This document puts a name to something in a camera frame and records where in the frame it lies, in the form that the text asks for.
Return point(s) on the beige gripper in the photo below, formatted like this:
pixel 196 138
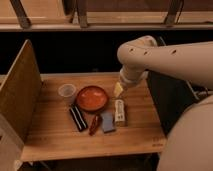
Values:
pixel 128 77

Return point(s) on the black white striped eraser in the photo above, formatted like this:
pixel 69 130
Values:
pixel 78 118

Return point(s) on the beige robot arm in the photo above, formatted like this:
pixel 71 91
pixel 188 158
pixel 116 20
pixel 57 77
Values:
pixel 189 145

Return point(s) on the red bowl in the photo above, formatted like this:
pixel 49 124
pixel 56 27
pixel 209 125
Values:
pixel 92 98

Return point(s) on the white bottle on block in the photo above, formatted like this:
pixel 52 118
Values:
pixel 120 118

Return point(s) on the blue grey sponge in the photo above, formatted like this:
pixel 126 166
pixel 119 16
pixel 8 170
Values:
pixel 107 122

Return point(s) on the red brown packet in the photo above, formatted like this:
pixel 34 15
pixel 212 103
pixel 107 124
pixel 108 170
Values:
pixel 96 122

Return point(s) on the clear plastic cup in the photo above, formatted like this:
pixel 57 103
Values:
pixel 68 93

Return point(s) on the right dark side panel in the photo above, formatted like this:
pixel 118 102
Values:
pixel 171 97

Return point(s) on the left wooden side panel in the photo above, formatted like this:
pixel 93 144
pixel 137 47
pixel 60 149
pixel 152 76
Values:
pixel 19 92

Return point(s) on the wooden shelf rail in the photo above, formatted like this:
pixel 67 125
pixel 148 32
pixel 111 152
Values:
pixel 84 15

